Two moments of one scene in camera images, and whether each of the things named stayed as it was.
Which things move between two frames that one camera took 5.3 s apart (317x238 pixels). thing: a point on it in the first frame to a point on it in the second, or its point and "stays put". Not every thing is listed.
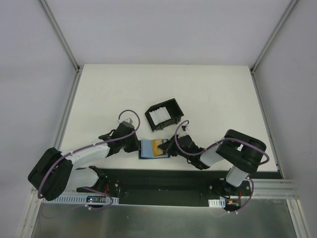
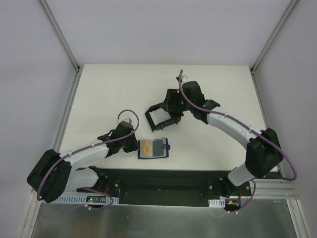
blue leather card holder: x=145 y=149 stays put
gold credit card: x=157 y=151 to x=146 y=148
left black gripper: x=135 y=143 stays put
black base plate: x=163 y=187 stays put
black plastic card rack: x=174 y=110 stays put
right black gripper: x=174 y=149 to x=171 y=109
